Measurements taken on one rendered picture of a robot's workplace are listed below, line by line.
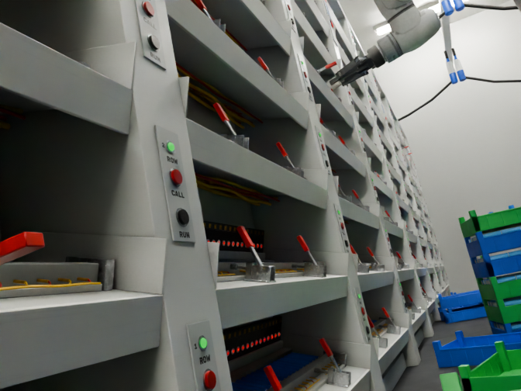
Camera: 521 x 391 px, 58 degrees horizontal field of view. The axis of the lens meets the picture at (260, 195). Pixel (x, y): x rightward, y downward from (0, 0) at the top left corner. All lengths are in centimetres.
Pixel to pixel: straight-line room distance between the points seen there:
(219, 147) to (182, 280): 23
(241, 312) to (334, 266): 54
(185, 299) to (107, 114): 19
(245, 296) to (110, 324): 24
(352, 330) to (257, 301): 50
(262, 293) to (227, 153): 19
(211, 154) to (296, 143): 57
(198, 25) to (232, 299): 39
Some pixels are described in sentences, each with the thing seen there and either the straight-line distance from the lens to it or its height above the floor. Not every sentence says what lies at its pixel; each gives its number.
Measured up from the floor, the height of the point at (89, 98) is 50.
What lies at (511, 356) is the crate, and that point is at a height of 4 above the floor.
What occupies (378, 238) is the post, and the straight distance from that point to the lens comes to 178.
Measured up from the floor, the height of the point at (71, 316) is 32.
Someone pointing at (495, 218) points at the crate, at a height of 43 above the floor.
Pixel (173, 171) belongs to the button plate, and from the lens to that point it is 49.
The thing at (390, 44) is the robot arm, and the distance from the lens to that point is 173.
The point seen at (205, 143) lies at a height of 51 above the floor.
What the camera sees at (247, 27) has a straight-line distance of 118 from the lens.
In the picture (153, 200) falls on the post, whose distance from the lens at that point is 45.
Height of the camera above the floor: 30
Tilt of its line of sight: 13 degrees up
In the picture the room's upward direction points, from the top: 12 degrees counter-clockwise
